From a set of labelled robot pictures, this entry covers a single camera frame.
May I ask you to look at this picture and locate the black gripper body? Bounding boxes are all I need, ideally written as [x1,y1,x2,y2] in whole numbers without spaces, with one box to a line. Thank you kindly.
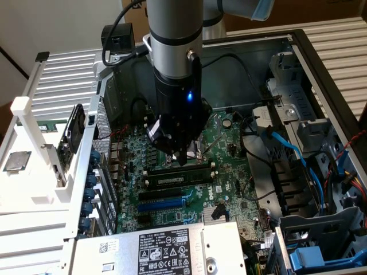
[151,69,213,158]

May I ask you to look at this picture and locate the empty black RAM slot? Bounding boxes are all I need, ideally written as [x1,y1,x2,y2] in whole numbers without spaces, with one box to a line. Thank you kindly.
[143,161,216,177]

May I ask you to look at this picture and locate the installed RAM stick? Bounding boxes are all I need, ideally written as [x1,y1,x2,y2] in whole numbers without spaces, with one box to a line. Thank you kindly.
[147,171,215,190]

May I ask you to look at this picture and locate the green RAM stick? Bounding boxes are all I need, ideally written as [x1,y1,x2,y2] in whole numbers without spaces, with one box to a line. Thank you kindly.
[36,121,68,133]

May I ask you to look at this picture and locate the CPU socket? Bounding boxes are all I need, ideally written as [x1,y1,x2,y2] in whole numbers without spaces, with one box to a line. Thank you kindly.
[160,133,210,168]

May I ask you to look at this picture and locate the metal locking lever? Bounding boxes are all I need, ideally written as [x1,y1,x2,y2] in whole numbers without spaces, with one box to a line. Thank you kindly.
[200,133,224,159]

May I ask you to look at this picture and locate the green Dell motherboard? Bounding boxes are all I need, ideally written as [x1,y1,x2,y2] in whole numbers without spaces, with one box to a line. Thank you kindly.
[110,109,276,250]

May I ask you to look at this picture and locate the blue expansion slot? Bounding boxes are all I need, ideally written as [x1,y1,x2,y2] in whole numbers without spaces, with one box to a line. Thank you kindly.
[137,197,186,213]

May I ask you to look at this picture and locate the silver chipset heatsink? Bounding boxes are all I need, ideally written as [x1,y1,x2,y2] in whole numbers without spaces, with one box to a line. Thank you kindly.
[202,205,228,222]

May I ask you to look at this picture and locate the open PC case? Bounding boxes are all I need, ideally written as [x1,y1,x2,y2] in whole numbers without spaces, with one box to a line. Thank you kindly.
[88,27,367,275]

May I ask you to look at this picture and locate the black graphics card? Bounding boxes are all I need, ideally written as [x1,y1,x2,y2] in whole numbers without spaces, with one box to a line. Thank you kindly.
[56,103,87,184]

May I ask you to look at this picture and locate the silver power supply unit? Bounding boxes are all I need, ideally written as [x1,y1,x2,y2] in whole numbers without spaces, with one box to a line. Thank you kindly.
[68,220,248,275]

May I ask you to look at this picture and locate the metal disk bay cage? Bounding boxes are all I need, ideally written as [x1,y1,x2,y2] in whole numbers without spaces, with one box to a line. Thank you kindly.
[265,51,331,136]

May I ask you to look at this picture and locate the white parts rack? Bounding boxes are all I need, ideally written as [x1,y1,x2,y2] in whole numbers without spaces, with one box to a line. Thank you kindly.
[0,51,97,275]

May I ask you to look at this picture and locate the CPU chip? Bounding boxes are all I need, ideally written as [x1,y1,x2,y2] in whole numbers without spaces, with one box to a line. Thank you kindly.
[2,151,33,172]

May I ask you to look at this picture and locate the blue disk caddy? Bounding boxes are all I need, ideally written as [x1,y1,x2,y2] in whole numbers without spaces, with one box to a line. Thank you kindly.
[287,245,367,272]

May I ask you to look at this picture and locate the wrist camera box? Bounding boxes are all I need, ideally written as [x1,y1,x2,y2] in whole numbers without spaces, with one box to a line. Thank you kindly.
[145,119,166,146]

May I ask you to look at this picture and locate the black wrist connector cable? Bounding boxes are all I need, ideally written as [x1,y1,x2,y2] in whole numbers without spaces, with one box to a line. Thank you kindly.
[186,49,202,101]

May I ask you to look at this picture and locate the thin red fan wire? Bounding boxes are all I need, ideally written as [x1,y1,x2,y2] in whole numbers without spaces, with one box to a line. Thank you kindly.
[110,125,130,139]

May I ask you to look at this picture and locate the thin black case wire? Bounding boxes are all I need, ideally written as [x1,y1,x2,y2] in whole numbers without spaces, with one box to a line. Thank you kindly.
[200,52,276,101]

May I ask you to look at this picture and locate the black box with cable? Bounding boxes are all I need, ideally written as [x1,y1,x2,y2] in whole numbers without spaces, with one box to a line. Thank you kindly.
[100,22,136,56]

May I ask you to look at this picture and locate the thick black cable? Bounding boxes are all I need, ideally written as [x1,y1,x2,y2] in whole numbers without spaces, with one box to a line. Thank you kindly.
[101,0,150,68]

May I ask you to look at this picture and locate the blue SATA wire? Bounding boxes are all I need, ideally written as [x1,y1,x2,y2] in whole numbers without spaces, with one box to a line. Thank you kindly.
[266,125,331,213]

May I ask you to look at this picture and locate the red black twisted wire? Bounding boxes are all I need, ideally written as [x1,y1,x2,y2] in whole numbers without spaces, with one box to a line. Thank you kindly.
[333,128,367,162]

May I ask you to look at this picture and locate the yellow red power wires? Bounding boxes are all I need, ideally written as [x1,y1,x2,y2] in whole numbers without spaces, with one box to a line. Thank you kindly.
[343,170,367,199]

